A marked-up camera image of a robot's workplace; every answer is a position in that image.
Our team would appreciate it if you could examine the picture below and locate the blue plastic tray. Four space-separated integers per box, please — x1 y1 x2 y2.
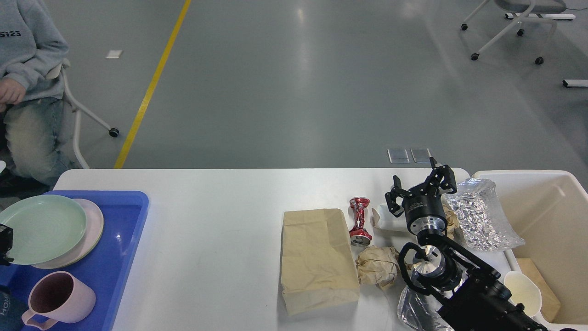
0 190 150 331

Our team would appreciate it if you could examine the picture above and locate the beige plastic bin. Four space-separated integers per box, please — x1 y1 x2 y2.
473 170 588 331

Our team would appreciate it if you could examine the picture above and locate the silver foil bag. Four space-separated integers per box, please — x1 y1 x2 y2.
443 178 526 251

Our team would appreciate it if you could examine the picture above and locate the white floor bar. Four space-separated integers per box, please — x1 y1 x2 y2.
562 79 588 88

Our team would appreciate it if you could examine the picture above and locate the white chair of person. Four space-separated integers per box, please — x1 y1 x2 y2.
45 58 120 169

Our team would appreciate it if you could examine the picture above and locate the left floor outlet plate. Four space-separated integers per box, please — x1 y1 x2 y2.
388 148 410 164

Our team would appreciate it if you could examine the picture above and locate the mint green plate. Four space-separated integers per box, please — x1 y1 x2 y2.
0 194 87 265

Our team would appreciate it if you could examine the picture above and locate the seated person grey hoodie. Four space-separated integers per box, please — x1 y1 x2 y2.
0 0 77 193

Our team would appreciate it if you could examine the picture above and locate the pink mug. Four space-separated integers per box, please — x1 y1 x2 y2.
21 271 96 331

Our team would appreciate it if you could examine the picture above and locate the crumpled brown paper ball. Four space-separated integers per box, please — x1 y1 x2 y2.
355 246 401 289

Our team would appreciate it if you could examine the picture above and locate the white paper cup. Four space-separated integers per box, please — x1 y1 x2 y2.
371 204 409 232

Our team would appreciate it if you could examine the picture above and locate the flat brown paper bag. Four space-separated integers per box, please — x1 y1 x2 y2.
281 209 361 316

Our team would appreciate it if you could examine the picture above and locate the crushed red soda can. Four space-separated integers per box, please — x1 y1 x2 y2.
349 197 372 247

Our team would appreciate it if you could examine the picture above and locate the right floor outlet plate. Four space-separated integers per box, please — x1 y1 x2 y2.
410 148 432 163

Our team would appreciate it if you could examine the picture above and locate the pink plate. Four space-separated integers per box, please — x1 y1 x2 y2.
32 198 104 269

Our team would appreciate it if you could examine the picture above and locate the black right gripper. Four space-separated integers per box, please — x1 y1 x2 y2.
384 156 458 235

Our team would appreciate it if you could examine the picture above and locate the brown cardboard in bin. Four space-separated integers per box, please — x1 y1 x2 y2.
516 258 561 323

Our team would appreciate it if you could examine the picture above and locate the white bowl in bin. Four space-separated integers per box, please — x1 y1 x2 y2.
504 271 543 318

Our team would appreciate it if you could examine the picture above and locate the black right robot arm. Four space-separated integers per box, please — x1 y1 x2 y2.
385 157 546 331

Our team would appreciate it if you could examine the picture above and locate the small crumpled brown paper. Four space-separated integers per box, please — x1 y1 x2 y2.
442 203 459 240

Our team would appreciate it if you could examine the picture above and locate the floor outlet plate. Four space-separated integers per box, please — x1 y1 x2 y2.
410 148 432 163
388 148 410 164

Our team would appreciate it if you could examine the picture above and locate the white desk foot bar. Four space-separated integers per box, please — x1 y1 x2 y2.
505 13 576 21

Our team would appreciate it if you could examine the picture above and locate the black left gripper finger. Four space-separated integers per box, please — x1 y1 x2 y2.
0 224 13 266

